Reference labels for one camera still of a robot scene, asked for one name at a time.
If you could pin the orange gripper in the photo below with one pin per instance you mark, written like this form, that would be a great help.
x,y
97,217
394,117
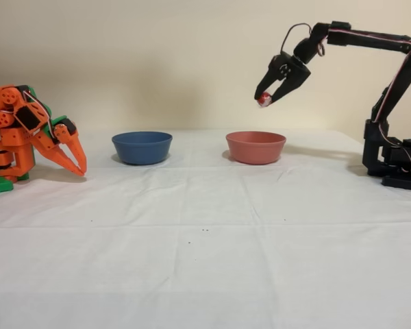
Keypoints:
x,y
62,138

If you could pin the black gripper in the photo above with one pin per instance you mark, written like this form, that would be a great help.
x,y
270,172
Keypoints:
x,y
292,73

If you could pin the red candy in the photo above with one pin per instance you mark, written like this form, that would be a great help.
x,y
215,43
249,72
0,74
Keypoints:
x,y
264,99

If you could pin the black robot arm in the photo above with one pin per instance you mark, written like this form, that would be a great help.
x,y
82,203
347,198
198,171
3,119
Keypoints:
x,y
363,37

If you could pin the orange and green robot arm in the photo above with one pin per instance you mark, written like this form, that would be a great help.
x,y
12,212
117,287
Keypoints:
x,y
10,137

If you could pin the red bowl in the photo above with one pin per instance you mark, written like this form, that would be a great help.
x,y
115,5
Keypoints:
x,y
255,147

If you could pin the blue bowl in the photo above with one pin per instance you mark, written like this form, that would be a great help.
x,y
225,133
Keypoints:
x,y
142,148

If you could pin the white tablecloth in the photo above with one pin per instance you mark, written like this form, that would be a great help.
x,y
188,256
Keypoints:
x,y
205,240

